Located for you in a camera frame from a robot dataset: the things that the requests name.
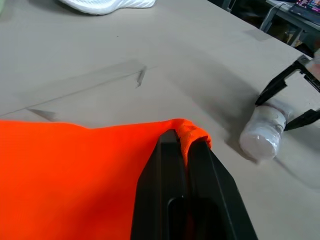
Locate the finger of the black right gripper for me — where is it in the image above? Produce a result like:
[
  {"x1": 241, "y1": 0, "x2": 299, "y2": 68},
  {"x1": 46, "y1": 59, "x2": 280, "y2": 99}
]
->
[
  {"x1": 254, "y1": 56, "x2": 305, "y2": 106},
  {"x1": 284, "y1": 108, "x2": 320, "y2": 131}
]

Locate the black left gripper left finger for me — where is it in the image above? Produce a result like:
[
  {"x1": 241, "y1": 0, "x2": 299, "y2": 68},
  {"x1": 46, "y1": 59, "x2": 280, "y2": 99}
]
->
[{"x1": 131, "y1": 128, "x2": 189, "y2": 240}]

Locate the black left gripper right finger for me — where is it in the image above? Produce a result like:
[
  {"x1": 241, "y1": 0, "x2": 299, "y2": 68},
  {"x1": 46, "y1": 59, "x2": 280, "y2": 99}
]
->
[{"x1": 185, "y1": 139, "x2": 259, "y2": 240}]

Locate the white tube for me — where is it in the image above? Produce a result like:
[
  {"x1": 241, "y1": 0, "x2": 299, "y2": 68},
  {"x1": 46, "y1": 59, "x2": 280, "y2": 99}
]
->
[{"x1": 239, "y1": 98, "x2": 294, "y2": 161}]

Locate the orange fabric pouch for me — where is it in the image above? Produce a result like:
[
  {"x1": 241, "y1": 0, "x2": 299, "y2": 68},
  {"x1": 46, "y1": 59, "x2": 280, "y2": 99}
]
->
[{"x1": 0, "y1": 117, "x2": 214, "y2": 240}]

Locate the grey metal desk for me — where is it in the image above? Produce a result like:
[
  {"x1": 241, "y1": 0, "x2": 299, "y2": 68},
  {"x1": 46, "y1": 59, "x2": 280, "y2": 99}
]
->
[{"x1": 265, "y1": 0, "x2": 320, "y2": 49}]

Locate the black laptop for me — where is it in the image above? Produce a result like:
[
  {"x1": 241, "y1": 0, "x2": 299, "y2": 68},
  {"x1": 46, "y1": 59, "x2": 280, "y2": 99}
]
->
[{"x1": 288, "y1": 0, "x2": 320, "y2": 20}]

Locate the white cable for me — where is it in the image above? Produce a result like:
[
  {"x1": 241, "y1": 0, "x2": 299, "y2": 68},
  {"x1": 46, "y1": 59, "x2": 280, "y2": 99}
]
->
[{"x1": 259, "y1": 1, "x2": 286, "y2": 31}]

